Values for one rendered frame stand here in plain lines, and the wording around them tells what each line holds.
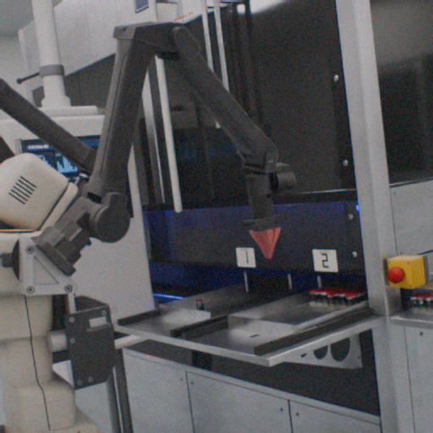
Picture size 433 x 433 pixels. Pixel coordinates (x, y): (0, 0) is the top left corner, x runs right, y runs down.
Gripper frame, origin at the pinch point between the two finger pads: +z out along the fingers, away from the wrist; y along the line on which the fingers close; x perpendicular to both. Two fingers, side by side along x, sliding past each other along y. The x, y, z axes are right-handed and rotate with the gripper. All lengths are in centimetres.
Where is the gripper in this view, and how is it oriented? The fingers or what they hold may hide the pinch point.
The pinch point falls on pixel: (268, 254)
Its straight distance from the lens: 160.9
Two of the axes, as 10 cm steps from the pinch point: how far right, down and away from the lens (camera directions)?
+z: 1.4, 9.9, 0.9
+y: 7.7, -1.7, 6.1
